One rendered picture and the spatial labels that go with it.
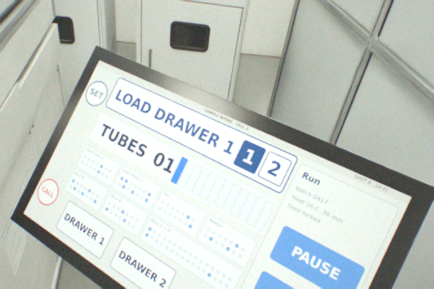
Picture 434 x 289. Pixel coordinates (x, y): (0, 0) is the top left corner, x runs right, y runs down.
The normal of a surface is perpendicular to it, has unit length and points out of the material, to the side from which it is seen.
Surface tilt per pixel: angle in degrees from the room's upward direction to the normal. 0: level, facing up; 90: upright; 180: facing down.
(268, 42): 90
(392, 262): 50
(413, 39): 90
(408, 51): 90
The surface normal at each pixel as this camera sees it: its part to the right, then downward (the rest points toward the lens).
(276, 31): 0.07, 0.59
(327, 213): -0.33, -0.18
